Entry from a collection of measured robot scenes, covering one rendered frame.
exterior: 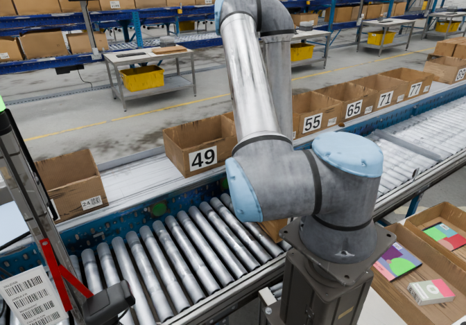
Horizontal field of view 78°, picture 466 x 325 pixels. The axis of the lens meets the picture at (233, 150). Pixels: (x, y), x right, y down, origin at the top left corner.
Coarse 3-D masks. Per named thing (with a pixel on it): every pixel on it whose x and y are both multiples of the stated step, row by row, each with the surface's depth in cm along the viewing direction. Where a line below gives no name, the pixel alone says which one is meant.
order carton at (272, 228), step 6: (258, 222) 140; (264, 222) 134; (270, 222) 129; (276, 222) 125; (282, 222) 126; (264, 228) 136; (270, 228) 130; (276, 228) 126; (270, 234) 132; (276, 234) 128; (276, 240) 130
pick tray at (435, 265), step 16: (400, 224) 126; (400, 240) 128; (416, 240) 120; (416, 256) 122; (432, 256) 115; (416, 272) 115; (432, 272) 115; (448, 272) 111; (464, 272) 105; (384, 288) 105; (400, 288) 109; (464, 288) 106; (400, 304) 99; (416, 304) 104; (432, 304) 104; (448, 304) 104; (464, 304) 104; (416, 320) 95; (432, 320) 99; (448, 320) 99
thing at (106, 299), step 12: (108, 288) 75; (120, 288) 75; (96, 300) 72; (108, 300) 72; (120, 300) 72; (132, 300) 74; (84, 312) 71; (96, 312) 70; (108, 312) 71; (120, 312) 73; (96, 324) 71; (108, 324) 75
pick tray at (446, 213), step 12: (444, 204) 139; (420, 216) 133; (432, 216) 139; (444, 216) 140; (456, 216) 135; (408, 228) 128; (420, 228) 135; (456, 228) 135; (432, 240) 119; (444, 252) 115; (456, 252) 123; (456, 264) 112
